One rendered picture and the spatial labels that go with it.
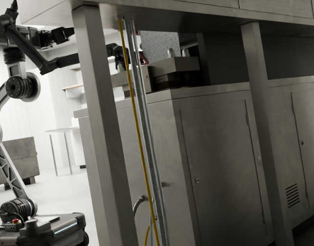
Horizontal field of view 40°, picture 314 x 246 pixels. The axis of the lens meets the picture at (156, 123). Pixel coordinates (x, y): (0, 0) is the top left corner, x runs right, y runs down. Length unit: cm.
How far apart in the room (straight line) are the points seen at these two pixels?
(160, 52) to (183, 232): 84
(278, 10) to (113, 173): 120
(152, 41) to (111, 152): 99
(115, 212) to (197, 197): 60
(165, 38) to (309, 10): 80
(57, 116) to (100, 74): 915
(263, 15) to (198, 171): 74
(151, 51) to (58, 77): 861
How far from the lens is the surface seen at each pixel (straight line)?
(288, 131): 245
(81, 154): 897
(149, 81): 181
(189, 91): 177
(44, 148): 1060
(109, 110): 122
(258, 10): 193
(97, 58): 122
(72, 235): 285
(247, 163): 207
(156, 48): 208
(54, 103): 1036
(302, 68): 273
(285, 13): 215
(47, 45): 305
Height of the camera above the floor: 80
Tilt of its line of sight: 1 degrees down
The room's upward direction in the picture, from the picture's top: 9 degrees counter-clockwise
